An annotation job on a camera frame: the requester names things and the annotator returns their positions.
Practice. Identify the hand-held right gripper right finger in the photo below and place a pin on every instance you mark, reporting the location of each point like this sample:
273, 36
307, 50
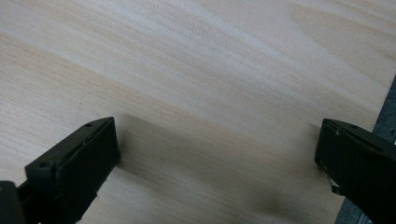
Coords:
361, 161

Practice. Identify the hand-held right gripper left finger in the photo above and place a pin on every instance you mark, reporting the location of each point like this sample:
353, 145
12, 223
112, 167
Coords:
74, 174

